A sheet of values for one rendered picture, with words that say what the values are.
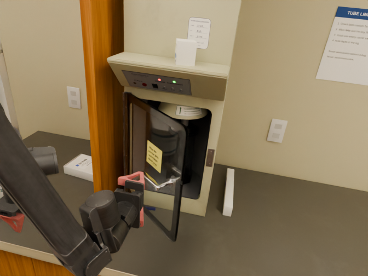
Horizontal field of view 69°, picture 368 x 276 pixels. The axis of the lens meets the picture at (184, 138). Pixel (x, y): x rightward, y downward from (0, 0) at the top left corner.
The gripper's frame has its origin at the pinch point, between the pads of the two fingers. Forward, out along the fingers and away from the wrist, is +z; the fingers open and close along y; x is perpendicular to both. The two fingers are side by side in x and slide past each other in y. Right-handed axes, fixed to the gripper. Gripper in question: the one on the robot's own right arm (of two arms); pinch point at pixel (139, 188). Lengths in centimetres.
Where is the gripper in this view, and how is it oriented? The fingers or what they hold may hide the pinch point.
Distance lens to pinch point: 75.2
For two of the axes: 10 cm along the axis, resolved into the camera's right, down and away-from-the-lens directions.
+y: 0.9, -8.9, -4.4
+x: -9.8, -1.7, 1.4
